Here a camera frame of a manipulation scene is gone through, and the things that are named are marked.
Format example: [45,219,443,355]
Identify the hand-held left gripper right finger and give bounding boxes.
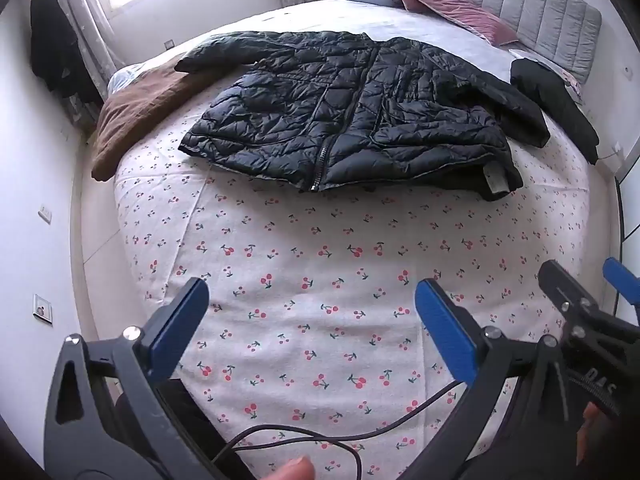
[400,278,581,480]

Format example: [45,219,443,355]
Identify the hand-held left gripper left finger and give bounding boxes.
[44,276,236,480]

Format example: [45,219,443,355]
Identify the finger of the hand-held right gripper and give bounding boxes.
[602,257,640,306]
[538,259,640,346]

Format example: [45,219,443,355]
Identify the black puffer jacket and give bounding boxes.
[174,30,552,202]

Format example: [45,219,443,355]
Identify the dark hanging clothes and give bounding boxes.
[29,0,103,106]

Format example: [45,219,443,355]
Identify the person's right hand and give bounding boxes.
[575,402,608,471]

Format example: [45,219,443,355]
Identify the person's left hand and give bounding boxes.
[272,457,316,480]

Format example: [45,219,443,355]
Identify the bed with cherry print sheet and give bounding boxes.
[90,0,601,480]

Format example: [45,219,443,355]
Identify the black garment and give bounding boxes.
[510,57,600,165]

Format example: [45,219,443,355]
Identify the brown pillow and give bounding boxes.
[90,62,221,182]

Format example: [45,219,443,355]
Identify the light blue crumpled cloth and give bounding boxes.
[107,66,147,94]

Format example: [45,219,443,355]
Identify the grey padded headboard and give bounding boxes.
[415,0,602,83]

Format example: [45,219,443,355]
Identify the white wall panel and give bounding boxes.
[32,293,54,326]

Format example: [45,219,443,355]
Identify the black cable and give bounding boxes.
[210,380,468,480]

